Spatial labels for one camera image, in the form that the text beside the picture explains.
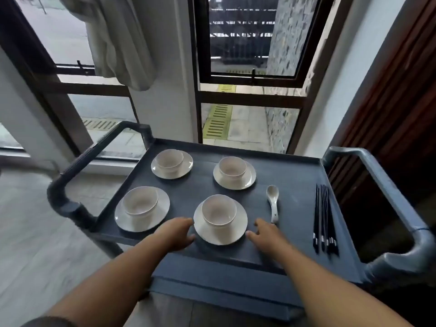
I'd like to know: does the bundle of black chopsticks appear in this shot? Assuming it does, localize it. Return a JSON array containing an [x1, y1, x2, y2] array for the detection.
[[312, 183, 340, 257]]

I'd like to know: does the white ceramic spoon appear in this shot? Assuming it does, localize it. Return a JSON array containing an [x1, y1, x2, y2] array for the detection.
[[266, 184, 280, 224]]

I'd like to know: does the person's left hand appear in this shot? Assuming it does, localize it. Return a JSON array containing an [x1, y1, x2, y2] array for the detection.
[[149, 217, 197, 253]]

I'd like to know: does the grey blue service cart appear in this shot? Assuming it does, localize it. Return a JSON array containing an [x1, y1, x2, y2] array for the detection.
[[47, 120, 436, 321]]

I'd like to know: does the dark framed window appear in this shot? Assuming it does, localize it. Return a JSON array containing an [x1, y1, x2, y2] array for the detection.
[[0, 0, 140, 160], [187, 0, 355, 155]]

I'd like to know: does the white ceramic bowl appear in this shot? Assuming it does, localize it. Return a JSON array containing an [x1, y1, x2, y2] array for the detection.
[[122, 188, 159, 222], [218, 156, 248, 183], [155, 149, 184, 173], [201, 194, 238, 227]]

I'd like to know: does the person's right forearm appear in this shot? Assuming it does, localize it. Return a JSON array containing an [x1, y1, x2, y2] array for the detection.
[[277, 243, 415, 327]]

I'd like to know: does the white ceramic plate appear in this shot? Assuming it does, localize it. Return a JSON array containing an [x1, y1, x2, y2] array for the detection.
[[213, 160, 257, 191], [151, 150, 194, 180], [114, 186, 171, 233], [193, 197, 248, 246]]

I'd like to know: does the brown wooden slat panel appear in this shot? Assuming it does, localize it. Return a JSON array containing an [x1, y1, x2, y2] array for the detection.
[[328, 0, 436, 201]]

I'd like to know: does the person's right hand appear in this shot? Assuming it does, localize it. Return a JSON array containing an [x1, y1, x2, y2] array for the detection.
[[245, 218, 291, 261]]

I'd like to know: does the person's left forearm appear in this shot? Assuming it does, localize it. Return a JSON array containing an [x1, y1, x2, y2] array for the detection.
[[44, 233, 171, 327]]

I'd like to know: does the white curtain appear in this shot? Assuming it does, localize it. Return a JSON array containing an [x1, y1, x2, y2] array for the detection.
[[59, 0, 157, 92]]

